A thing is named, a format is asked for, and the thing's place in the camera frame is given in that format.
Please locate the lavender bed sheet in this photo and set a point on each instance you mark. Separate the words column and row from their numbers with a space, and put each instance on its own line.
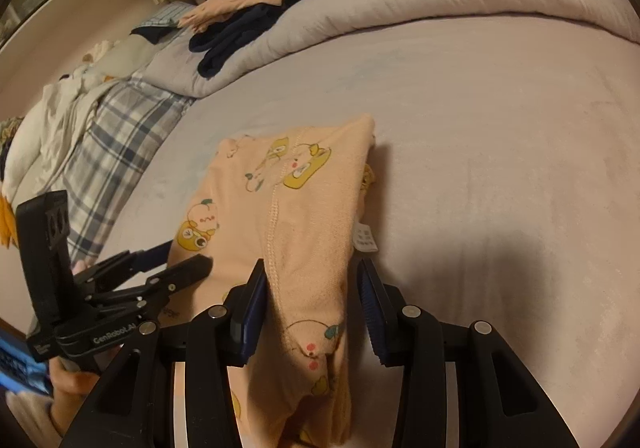
column 507, row 183

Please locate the white clothes pile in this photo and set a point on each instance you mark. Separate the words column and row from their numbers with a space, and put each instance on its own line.
column 51, row 130

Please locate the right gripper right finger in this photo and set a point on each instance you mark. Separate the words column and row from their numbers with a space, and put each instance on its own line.
column 500, row 403

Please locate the plaid pillow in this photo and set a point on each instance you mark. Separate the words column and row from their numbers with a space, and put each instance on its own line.
column 133, row 120

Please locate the peach cartoon print shirt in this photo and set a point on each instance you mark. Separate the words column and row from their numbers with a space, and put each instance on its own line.
column 290, row 201

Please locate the striped folded cloth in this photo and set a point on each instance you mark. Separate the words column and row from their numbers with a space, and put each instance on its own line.
column 163, row 23

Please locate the folded navy garment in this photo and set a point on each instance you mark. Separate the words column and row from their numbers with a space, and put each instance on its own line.
column 221, row 40

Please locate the orange cloth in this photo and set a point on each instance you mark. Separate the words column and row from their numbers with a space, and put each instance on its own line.
column 8, row 232

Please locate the left hand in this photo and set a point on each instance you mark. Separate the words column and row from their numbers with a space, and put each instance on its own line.
column 70, row 389

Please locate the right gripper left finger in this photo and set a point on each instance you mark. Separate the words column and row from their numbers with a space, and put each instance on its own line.
column 133, row 403

